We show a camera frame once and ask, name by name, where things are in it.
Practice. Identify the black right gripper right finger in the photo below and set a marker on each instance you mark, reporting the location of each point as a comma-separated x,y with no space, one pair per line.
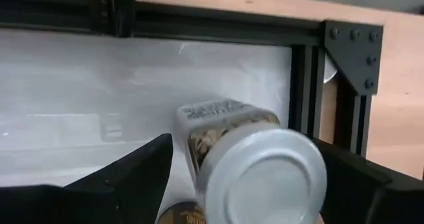
364,197

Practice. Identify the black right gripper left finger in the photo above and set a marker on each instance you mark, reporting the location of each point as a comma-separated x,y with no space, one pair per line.
116,191

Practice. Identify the yellow-lid brown spice jar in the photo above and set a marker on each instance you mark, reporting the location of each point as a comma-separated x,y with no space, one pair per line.
182,215

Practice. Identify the white-lid seasoning jar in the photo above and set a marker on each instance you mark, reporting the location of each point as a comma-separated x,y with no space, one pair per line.
265,181

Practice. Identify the white plastic table sheet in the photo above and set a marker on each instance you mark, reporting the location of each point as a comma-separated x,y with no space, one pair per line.
99,85

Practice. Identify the black frame clamp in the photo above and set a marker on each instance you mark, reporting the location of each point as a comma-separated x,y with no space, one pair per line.
112,12

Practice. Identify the black aluminium table frame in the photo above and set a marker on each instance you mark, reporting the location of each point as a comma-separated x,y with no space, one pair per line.
215,28

